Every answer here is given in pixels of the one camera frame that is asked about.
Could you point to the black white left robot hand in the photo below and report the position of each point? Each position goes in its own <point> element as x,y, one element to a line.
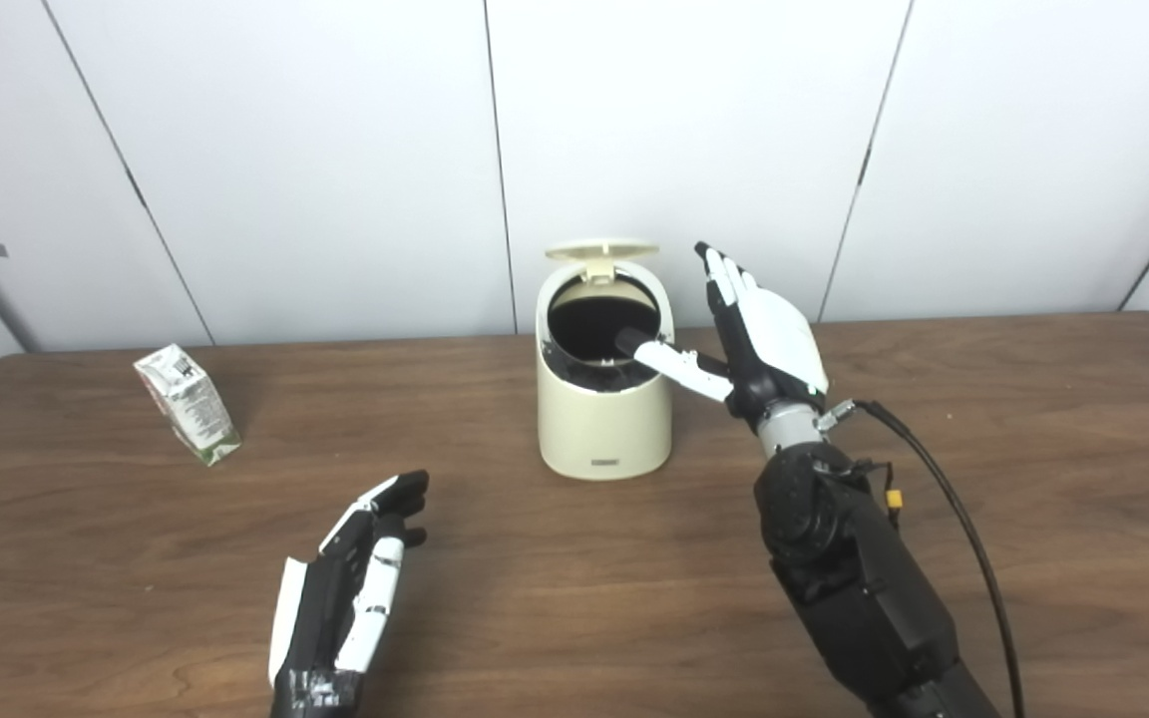
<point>320,618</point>

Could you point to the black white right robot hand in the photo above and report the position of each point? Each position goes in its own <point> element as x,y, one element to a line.
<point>779,344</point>

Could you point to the cream-colored round bin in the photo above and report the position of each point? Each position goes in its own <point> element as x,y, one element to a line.
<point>599,429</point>

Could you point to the cream round bin lid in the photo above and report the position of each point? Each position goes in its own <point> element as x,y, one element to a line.
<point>602,249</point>

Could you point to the white green milk carton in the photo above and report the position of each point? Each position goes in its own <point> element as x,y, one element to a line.
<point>193,407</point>

